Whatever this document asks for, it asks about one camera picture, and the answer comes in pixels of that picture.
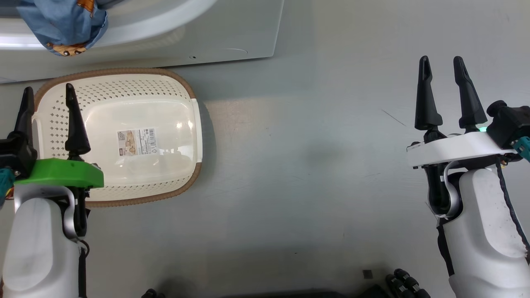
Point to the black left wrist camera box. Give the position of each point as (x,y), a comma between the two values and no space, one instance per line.
(16,155)

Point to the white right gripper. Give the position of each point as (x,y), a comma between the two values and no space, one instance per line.
(455,147)

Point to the blue cartoon print garment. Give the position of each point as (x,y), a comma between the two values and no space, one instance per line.
(62,25)

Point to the black ribbed base wheel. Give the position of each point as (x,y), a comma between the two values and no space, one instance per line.
(408,285)
(151,294)

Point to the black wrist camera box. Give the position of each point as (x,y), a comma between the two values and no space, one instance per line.
(511,124)
(16,155)

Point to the basket barcode label sticker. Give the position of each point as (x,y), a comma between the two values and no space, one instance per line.
(136,141)

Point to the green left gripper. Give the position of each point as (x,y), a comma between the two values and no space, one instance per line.
(62,173)

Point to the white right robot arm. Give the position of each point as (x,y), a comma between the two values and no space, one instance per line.
(484,231)

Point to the white front-load washing machine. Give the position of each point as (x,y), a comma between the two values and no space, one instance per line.
(248,33)

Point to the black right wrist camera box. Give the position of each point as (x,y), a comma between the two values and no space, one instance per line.
(511,124)

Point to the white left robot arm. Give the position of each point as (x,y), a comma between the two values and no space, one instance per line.
(37,248)

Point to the white perforated laundry basket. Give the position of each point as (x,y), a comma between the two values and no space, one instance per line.
(136,174)

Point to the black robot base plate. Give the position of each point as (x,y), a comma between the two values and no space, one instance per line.
(310,294)

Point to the small dark square floor tape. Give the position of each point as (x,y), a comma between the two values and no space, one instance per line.
(367,274)

